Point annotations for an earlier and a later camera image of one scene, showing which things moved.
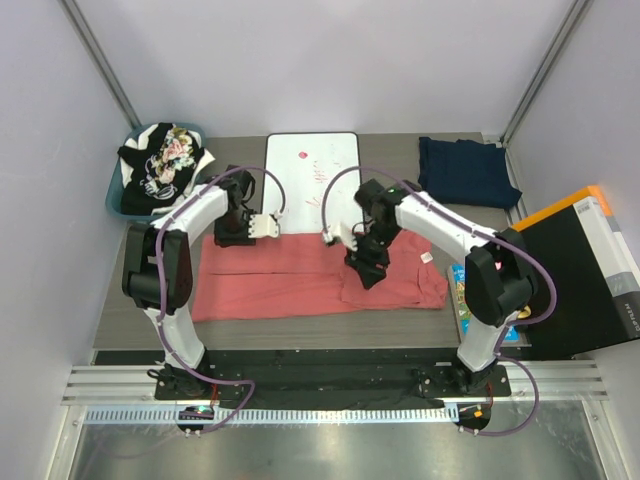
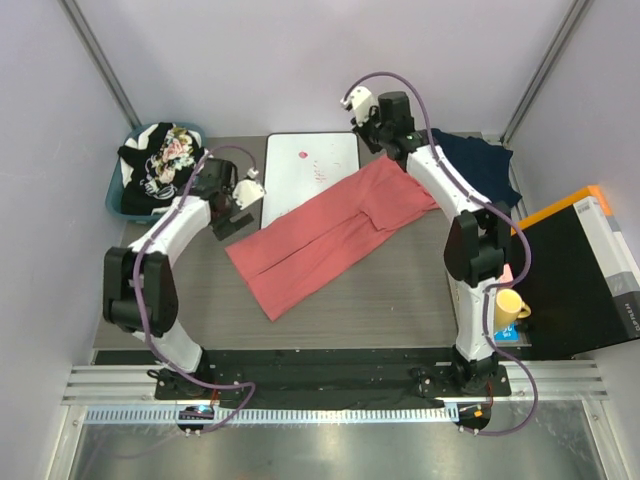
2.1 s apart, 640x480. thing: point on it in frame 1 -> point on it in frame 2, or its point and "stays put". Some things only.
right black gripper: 367,264 -> 360,129
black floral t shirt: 162,166 stays put
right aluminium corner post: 569,26 stays put
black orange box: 599,281 stays put
